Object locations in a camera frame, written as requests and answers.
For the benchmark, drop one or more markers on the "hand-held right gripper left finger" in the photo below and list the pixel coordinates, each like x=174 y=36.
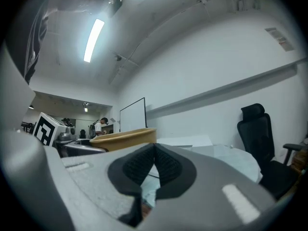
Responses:
x=96 y=177

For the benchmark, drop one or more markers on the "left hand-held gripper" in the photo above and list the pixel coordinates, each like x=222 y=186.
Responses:
x=49 y=131

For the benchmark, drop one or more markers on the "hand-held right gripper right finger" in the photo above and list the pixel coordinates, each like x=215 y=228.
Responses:
x=204 y=201

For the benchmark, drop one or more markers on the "tan paper food container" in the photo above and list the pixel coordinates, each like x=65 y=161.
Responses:
x=130 y=139

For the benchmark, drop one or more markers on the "white table cloth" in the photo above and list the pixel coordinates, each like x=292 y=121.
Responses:
x=231 y=161

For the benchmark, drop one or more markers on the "flat white box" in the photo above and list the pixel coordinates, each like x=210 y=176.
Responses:
x=185 y=140

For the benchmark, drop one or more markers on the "black mesh office chair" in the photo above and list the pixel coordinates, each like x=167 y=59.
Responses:
x=262 y=153

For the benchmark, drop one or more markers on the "brown wooden furniture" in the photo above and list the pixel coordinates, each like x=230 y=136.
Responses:
x=299 y=162

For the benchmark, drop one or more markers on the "long ceiling light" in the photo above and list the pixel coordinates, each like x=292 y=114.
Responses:
x=93 y=40

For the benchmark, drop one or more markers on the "white board with black frame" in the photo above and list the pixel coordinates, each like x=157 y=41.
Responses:
x=132 y=115

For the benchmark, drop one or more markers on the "long white wall ledge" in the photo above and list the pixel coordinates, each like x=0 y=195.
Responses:
x=216 y=90

